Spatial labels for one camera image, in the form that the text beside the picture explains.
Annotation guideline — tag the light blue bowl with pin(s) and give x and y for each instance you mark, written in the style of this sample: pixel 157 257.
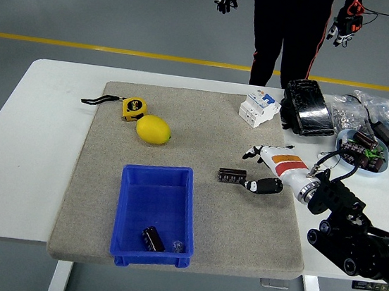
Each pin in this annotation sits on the light blue bowl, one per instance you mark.
pixel 381 172

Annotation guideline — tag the black glossy case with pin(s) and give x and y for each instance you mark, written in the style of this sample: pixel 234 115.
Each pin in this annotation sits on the black glossy case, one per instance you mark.
pixel 309 108

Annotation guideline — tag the blue plastic box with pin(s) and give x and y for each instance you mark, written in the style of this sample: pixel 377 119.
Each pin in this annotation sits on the blue plastic box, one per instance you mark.
pixel 155 208

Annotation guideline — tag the white circuit breaker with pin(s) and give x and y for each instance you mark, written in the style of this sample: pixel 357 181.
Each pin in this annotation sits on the white circuit breaker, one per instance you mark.
pixel 257 109

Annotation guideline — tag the green plastic connector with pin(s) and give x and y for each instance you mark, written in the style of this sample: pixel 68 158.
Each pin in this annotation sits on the green plastic connector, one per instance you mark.
pixel 371 153

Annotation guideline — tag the black orange wrist tracker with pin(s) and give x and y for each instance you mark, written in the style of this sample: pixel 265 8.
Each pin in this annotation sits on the black orange wrist tracker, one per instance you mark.
pixel 354 24

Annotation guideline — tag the clear bag of screws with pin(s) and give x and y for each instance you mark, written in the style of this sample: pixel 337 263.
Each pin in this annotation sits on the clear bag of screws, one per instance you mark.
pixel 385 110

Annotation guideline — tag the yellow lemon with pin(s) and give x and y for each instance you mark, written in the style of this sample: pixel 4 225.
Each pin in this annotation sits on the yellow lemon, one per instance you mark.
pixel 153 130

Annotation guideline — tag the small clear plastic bag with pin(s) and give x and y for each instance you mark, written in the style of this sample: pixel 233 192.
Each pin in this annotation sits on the small clear plastic bag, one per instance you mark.
pixel 177 246

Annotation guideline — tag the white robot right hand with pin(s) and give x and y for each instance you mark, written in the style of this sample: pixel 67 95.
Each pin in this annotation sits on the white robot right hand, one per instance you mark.
pixel 288 165

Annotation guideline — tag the grey-brown mat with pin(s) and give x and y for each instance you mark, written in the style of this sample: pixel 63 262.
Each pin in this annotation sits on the grey-brown mat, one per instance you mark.
pixel 194 145

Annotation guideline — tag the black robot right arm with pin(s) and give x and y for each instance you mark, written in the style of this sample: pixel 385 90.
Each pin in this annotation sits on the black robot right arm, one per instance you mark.
pixel 348 224

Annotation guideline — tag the person's left hand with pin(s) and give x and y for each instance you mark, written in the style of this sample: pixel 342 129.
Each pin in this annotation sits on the person's left hand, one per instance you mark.
pixel 339 33

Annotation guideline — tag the metal bracket under table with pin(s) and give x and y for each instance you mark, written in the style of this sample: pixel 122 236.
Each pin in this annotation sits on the metal bracket under table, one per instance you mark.
pixel 274 283

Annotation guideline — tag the black power adapter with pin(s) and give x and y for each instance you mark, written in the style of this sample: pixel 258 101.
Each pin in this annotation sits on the black power adapter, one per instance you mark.
pixel 386 133

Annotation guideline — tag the person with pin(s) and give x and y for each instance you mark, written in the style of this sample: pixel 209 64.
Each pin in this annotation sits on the person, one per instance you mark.
pixel 287 29

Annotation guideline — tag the yellow tape measure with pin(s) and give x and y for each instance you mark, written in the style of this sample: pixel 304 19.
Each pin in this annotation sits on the yellow tape measure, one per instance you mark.
pixel 134 109

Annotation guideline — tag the person's left forearm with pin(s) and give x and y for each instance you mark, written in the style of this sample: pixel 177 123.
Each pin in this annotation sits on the person's left forearm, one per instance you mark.
pixel 352 3

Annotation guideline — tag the clear bag of metal nuts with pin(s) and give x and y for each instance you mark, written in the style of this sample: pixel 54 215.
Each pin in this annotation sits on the clear bag of metal nuts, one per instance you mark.
pixel 344 114

